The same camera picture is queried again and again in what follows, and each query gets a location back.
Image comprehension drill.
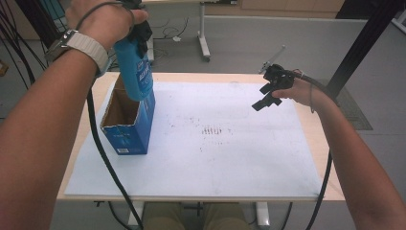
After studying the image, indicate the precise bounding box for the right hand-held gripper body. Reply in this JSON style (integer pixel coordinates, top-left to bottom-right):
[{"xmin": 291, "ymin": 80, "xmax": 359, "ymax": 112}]
[{"xmin": 258, "ymin": 44, "xmax": 295, "ymax": 91}]

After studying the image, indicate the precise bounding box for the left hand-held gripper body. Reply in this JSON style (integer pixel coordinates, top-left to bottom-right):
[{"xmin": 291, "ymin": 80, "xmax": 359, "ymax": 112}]
[{"xmin": 123, "ymin": 0, "xmax": 143, "ymax": 10}]

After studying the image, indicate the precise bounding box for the blue plastic bottle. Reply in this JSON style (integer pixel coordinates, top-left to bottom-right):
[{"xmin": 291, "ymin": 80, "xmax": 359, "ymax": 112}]
[{"xmin": 113, "ymin": 34, "xmax": 155, "ymax": 103}]

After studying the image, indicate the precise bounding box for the blue cardboard box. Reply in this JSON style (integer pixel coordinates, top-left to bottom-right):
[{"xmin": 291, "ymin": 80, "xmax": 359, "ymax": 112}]
[{"xmin": 100, "ymin": 75, "xmax": 157, "ymax": 156}]

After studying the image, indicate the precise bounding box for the person's right hand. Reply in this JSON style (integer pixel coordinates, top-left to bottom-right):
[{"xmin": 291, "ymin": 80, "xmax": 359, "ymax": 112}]
[{"xmin": 271, "ymin": 78, "xmax": 320, "ymax": 108}]

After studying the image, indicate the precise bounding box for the person's left hand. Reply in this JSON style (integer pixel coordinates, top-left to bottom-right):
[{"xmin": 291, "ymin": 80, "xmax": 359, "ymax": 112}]
[{"xmin": 65, "ymin": 0, "xmax": 149, "ymax": 51}]

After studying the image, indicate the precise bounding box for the white background desk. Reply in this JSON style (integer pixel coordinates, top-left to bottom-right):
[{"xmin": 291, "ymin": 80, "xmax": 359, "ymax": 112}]
[{"xmin": 142, "ymin": 0, "xmax": 238, "ymax": 63}]

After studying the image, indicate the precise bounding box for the white table mat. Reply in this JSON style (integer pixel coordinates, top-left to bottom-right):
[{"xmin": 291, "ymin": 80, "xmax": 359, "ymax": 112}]
[{"xmin": 64, "ymin": 80, "xmax": 323, "ymax": 197}]

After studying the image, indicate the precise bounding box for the wooden cabinet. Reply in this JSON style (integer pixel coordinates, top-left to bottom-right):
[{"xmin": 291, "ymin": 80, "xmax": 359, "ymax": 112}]
[{"xmin": 204, "ymin": 0, "xmax": 347, "ymax": 19}]

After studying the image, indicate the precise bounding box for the white table leg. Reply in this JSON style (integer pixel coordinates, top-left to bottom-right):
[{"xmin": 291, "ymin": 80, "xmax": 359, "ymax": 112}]
[
  {"xmin": 255, "ymin": 201, "xmax": 271, "ymax": 229},
  {"xmin": 127, "ymin": 200, "xmax": 145, "ymax": 229}
]

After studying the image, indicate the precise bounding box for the person's right leg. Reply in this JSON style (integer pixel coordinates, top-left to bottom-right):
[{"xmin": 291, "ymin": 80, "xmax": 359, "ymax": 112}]
[{"xmin": 196, "ymin": 202, "xmax": 247, "ymax": 230}]

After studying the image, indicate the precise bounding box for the person's leg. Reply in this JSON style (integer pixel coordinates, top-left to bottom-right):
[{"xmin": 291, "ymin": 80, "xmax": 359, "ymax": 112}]
[
  {"xmin": 196, "ymin": 202, "xmax": 247, "ymax": 230},
  {"xmin": 142, "ymin": 202, "xmax": 186, "ymax": 230}
]

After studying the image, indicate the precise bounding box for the person's left leg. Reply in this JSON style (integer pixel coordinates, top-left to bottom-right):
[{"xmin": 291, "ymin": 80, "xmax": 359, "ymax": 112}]
[{"xmin": 142, "ymin": 202, "xmax": 186, "ymax": 230}]

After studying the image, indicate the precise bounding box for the grey right wrist cord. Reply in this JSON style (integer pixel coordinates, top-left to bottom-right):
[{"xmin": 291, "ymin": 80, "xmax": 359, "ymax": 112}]
[{"xmin": 308, "ymin": 83, "xmax": 316, "ymax": 114}]

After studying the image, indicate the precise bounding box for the grey wrist cord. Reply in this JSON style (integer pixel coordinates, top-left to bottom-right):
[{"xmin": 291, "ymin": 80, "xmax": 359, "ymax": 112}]
[
  {"xmin": 75, "ymin": 1, "xmax": 136, "ymax": 33},
  {"xmin": 308, "ymin": 83, "xmax": 316, "ymax": 114}
]

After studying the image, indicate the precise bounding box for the grey left wrist cord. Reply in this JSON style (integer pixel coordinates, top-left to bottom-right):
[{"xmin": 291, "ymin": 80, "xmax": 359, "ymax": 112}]
[{"xmin": 75, "ymin": 1, "xmax": 136, "ymax": 33}]

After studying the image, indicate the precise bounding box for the wristwatch with white strap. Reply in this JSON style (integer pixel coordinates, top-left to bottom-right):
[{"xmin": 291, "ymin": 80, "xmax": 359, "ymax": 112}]
[{"xmin": 44, "ymin": 29, "xmax": 112, "ymax": 79}]

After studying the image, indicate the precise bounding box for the black metal stand post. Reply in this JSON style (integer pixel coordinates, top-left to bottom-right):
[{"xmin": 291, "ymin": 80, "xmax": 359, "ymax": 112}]
[
  {"xmin": 13, "ymin": 0, "xmax": 70, "ymax": 49},
  {"xmin": 325, "ymin": 0, "xmax": 406, "ymax": 100}
]

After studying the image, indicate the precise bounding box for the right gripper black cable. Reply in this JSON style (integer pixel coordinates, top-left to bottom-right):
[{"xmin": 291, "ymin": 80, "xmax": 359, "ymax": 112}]
[{"xmin": 291, "ymin": 70, "xmax": 340, "ymax": 230}]

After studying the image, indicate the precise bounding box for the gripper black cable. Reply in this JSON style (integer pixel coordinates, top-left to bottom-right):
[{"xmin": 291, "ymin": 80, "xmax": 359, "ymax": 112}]
[
  {"xmin": 291, "ymin": 70, "xmax": 340, "ymax": 230},
  {"xmin": 86, "ymin": 89, "xmax": 145, "ymax": 230}
]

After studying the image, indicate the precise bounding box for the thin black cable under table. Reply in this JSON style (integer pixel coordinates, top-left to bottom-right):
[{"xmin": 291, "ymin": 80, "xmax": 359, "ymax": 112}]
[
  {"xmin": 94, "ymin": 200, "xmax": 127, "ymax": 230},
  {"xmin": 280, "ymin": 201, "xmax": 294, "ymax": 230}
]

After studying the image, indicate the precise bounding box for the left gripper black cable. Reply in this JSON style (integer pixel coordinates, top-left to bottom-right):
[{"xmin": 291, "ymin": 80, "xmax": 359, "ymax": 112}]
[{"xmin": 86, "ymin": 89, "xmax": 145, "ymax": 230}]

